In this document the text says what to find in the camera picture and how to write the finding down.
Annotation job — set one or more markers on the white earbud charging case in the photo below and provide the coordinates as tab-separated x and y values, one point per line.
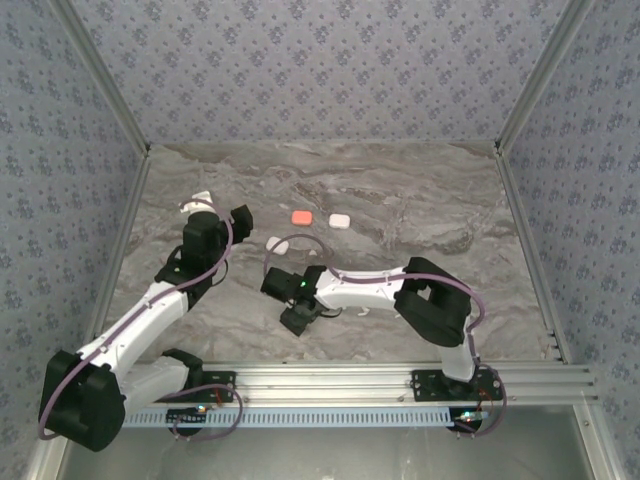
340	221
276	246

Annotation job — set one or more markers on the orange earbud charging case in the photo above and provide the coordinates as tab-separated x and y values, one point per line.
302	218

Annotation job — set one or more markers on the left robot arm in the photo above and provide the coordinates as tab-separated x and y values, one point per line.
150	320

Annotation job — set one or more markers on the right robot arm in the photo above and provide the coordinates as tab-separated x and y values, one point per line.
360	295

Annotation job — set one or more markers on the white earbud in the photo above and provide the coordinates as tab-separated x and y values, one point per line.
363	312

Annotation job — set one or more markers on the small black controller board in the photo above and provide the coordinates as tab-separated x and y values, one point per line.
187	416
467	421

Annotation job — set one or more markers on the grey metal panel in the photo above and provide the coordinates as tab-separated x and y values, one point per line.
320	455

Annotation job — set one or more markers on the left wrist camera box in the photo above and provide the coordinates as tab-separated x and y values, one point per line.
202	196

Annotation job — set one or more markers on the aluminium table side rail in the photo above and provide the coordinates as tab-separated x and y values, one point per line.
126	215
516	205

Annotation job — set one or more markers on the aluminium mounting rail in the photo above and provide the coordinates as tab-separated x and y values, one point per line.
320	382

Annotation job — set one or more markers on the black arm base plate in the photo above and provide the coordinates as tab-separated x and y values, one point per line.
425	392
225	382

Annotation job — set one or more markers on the aluminium corner post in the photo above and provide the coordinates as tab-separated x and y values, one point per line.
106	75
538	75

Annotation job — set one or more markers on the aluminium frame bar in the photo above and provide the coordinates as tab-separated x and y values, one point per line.
597	450
42	462

